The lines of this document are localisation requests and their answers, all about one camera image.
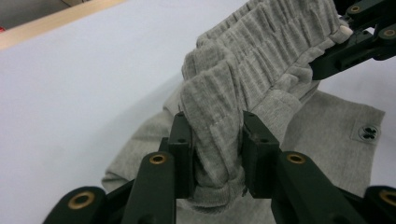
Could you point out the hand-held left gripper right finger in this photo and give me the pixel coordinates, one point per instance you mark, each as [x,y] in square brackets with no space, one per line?
[261,161]

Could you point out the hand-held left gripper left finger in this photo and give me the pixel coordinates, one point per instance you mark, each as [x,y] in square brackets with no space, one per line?
[182,155]

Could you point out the grey skirt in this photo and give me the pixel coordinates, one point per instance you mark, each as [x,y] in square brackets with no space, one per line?
[249,77]

